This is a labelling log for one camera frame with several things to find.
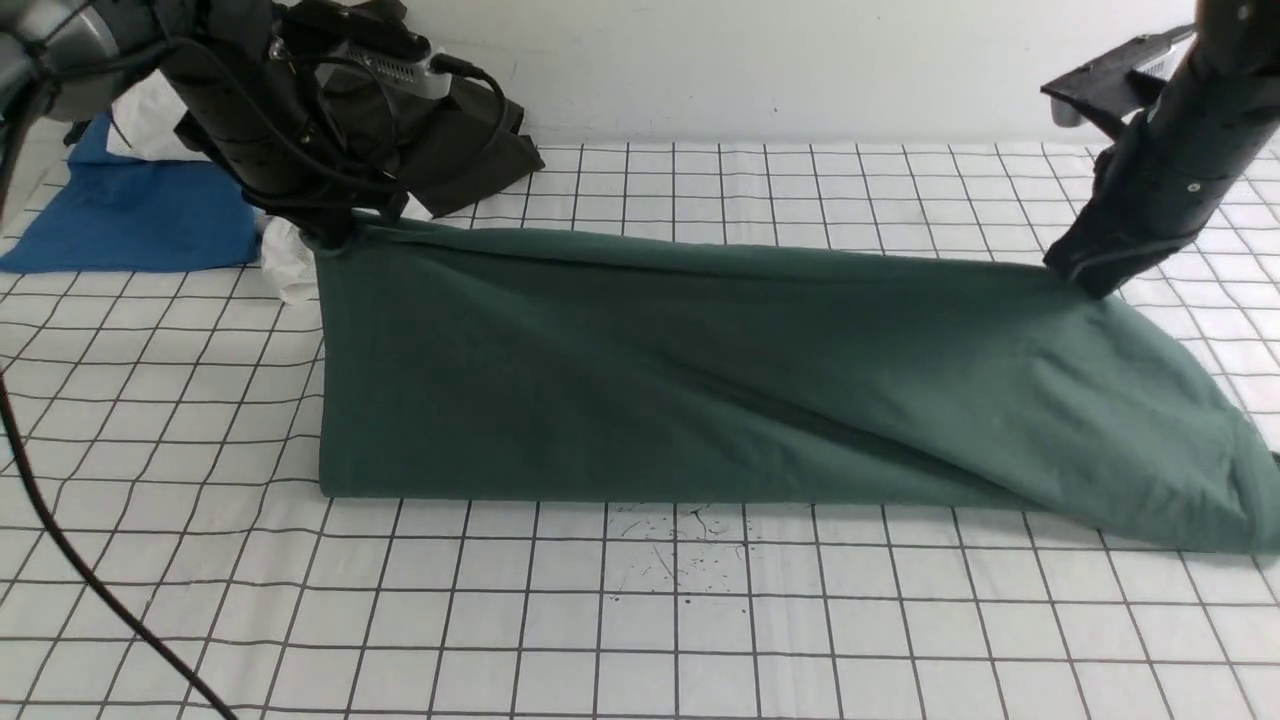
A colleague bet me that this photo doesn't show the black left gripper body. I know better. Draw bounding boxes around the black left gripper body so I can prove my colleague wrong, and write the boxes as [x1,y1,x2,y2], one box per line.
[155,1,408,225]

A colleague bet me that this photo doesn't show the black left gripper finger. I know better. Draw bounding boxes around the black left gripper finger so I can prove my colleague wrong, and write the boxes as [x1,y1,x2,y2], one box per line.
[312,215,358,251]

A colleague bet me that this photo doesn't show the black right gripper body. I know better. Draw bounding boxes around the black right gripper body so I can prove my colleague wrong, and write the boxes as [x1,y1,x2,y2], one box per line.
[1043,60,1277,291]

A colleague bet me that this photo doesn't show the green long-sleeved shirt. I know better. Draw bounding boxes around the green long-sleeved shirt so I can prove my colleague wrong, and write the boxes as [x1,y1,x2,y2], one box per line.
[316,218,1277,553]

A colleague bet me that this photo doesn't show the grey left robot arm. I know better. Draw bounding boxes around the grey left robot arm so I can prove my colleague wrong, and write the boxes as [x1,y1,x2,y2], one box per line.
[3,1,408,250]

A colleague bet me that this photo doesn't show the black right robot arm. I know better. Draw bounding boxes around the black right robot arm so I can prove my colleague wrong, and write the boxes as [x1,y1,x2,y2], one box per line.
[1042,1,1279,299]

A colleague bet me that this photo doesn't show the white shirt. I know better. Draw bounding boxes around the white shirt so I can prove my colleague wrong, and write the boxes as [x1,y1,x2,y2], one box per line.
[106,72,319,304]

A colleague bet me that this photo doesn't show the dark olive shirt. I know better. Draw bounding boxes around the dark olive shirt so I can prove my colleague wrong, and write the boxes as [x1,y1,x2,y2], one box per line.
[319,40,545,218]

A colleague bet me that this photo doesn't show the blue shirt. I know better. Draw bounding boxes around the blue shirt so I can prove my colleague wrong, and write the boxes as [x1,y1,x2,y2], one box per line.
[3,114,259,274]

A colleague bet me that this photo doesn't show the white grid tablecloth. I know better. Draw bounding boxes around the white grid tablecloth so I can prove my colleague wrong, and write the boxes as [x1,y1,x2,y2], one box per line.
[1,143,1279,719]

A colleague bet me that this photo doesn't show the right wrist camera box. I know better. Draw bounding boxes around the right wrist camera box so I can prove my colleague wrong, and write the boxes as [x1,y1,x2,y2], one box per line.
[1039,24,1196,141]

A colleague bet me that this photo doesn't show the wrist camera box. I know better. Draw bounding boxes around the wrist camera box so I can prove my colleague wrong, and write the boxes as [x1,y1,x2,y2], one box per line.
[275,1,452,100]
[1039,24,1196,141]

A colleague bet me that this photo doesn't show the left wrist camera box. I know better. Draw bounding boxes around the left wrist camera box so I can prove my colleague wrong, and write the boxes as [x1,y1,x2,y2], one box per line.
[275,1,452,100]

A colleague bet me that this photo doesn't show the black camera cable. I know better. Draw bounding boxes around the black camera cable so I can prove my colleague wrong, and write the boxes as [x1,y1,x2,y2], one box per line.
[0,53,513,720]

